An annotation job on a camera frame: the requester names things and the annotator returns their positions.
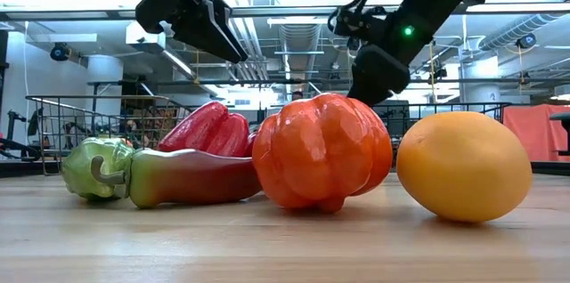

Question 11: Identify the orange bell pepper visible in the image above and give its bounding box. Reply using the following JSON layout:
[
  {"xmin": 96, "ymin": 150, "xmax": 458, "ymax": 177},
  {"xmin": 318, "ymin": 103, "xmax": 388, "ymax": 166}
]
[{"xmin": 251, "ymin": 92, "xmax": 395, "ymax": 214}]

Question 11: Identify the red bell pepper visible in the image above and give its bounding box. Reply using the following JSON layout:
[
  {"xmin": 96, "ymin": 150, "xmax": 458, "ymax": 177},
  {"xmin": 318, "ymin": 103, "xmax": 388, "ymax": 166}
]
[{"xmin": 158, "ymin": 101, "xmax": 251, "ymax": 158}]

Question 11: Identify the orange red cloth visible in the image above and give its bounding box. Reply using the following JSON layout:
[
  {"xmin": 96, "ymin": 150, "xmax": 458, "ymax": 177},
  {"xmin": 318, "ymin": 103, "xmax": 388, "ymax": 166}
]
[{"xmin": 502, "ymin": 103, "xmax": 570, "ymax": 163}]

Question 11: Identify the silver ribbed air duct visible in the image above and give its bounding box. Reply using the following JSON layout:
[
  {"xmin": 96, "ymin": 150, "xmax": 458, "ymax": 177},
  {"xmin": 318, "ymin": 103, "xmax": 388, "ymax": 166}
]
[{"xmin": 478, "ymin": 12, "xmax": 566, "ymax": 52}]

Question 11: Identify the black cabinet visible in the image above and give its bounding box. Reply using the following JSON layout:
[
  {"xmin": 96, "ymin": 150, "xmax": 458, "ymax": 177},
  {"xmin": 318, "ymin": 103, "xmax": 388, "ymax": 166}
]
[{"xmin": 380, "ymin": 105, "xmax": 411, "ymax": 140}]

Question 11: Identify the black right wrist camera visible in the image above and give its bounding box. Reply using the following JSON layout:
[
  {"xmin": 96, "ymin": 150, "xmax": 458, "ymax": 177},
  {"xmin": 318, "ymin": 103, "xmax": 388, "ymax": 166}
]
[{"xmin": 328, "ymin": 4, "xmax": 389, "ymax": 40}]

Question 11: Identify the white ceiling box unit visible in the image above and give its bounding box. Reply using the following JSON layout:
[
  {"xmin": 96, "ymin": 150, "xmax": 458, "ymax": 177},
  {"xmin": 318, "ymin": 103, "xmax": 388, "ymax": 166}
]
[{"xmin": 125, "ymin": 21, "xmax": 167, "ymax": 55}]

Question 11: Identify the black wire basket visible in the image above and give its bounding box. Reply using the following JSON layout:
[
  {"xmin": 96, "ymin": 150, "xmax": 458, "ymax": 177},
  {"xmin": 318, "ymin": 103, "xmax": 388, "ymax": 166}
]
[
  {"xmin": 372, "ymin": 101, "xmax": 512, "ymax": 142},
  {"xmin": 25, "ymin": 94, "xmax": 197, "ymax": 176}
]

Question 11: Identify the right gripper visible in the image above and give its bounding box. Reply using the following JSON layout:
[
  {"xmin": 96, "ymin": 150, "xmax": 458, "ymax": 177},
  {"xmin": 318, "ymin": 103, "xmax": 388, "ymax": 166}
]
[{"xmin": 346, "ymin": 44, "xmax": 411, "ymax": 107}]

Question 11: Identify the black ceiling-hung camera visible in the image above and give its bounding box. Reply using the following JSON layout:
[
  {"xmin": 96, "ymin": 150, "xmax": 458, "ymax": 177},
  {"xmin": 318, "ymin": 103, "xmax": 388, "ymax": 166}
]
[
  {"xmin": 515, "ymin": 32, "xmax": 538, "ymax": 51},
  {"xmin": 48, "ymin": 41, "xmax": 71, "ymax": 62}
]

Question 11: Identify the yellow lemon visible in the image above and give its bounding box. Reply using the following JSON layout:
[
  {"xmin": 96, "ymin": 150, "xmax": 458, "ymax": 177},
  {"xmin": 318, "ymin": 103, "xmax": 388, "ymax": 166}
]
[{"xmin": 395, "ymin": 110, "xmax": 533, "ymax": 224}]

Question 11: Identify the grey ceiling air duct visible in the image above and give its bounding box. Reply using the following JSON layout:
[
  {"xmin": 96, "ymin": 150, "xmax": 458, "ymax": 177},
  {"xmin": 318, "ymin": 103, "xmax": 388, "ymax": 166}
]
[{"xmin": 278, "ymin": 23, "xmax": 322, "ymax": 97}]

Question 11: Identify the overhead beam with light strips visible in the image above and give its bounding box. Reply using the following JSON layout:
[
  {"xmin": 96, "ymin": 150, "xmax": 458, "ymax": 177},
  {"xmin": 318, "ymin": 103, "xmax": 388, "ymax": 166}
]
[{"xmin": 0, "ymin": 1, "xmax": 570, "ymax": 22}]

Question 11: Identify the red green chili pepper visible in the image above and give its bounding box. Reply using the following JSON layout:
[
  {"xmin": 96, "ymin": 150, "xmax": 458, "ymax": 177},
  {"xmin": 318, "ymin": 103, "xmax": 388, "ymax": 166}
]
[{"xmin": 90, "ymin": 148, "xmax": 264, "ymax": 210}]

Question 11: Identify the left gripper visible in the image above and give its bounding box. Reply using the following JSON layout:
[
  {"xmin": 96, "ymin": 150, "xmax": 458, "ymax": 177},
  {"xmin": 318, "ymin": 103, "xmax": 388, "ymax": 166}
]
[{"xmin": 134, "ymin": 0, "xmax": 249, "ymax": 64}]

